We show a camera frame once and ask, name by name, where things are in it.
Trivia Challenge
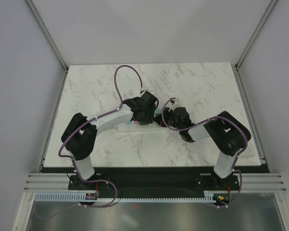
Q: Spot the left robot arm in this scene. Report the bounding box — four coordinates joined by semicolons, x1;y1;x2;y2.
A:
58;91;159;189

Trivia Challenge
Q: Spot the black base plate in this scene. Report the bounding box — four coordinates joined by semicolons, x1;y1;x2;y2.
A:
68;167;239;199

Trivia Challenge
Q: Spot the white power strip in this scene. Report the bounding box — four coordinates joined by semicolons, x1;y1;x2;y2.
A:
118;121;163;133

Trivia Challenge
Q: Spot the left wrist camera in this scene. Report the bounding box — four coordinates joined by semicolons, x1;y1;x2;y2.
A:
141;89;155;95

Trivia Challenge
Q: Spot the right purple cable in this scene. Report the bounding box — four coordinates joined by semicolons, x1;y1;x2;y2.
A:
161;96;248;209

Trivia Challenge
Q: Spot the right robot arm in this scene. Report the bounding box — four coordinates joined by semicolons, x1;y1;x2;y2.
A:
154;106;251;190

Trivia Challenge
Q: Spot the dark green cube plug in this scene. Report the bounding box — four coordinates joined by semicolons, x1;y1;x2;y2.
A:
139;121;153;126

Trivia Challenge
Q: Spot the light green cube plug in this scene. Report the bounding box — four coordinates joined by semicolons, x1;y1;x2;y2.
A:
155;109;162;116

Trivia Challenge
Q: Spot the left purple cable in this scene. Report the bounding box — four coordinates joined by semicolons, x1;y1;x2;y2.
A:
33;64;144;219

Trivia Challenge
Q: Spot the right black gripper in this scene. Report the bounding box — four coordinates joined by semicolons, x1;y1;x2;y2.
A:
153;107;182;131

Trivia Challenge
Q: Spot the white slotted cable duct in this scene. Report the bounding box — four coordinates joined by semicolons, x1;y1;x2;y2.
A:
33;190;232;203

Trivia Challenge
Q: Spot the purple cable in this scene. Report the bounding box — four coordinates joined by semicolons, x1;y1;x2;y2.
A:
33;64;144;219
161;96;248;209

